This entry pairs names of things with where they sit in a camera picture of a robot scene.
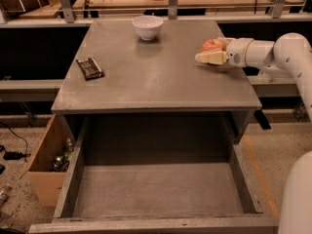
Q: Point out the red apple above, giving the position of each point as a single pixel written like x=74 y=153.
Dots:
x=212 y=44

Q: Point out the grey metal cabinet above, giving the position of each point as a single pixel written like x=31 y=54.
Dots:
x=159 y=75

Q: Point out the open grey top drawer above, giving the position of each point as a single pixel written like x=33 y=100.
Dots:
x=157 y=174

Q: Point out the white ceramic bowl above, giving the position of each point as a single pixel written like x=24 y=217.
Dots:
x=147 y=27

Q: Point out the black power adapter with cable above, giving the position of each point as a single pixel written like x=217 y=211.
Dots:
x=14 y=142

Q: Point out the cardboard box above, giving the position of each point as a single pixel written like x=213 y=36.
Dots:
x=46 y=183

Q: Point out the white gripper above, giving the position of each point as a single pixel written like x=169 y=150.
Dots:
x=237 y=53

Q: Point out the items inside cardboard box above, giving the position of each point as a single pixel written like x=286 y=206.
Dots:
x=61 y=161

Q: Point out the plastic bottle on floor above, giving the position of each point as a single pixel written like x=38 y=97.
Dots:
x=4 y=194

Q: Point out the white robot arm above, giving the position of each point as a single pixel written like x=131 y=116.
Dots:
x=285 y=60

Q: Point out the dark snack bar packet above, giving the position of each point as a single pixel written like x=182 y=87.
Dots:
x=90 y=68

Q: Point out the metal railing frame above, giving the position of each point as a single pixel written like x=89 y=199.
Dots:
x=221 y=10

